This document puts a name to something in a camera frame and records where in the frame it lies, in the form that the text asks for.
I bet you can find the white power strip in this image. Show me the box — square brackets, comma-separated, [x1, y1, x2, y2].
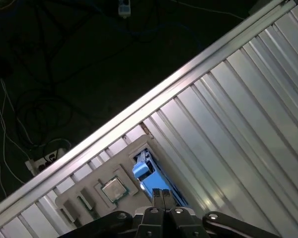
[24, 146, 70, 177]

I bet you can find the silver CPU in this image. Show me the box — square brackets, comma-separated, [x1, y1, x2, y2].
[101, 177, 129, 205]

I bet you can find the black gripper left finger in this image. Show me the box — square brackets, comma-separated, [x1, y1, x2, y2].
[62, 188, 164, 238]

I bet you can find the white power adapter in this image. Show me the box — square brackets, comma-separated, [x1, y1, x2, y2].
[117, 0, 132, 19]

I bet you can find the grey parts rack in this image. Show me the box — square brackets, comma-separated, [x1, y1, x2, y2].
[55, 133, 191, 230]

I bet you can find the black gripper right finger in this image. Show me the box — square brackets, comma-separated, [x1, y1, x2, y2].
[163, 189, 282, 238]

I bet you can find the green RAM stick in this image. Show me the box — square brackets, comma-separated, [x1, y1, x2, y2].
[76, 195, 101, 220]

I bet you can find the hard disk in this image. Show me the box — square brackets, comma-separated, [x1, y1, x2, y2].
[131, 148, 191, 210]

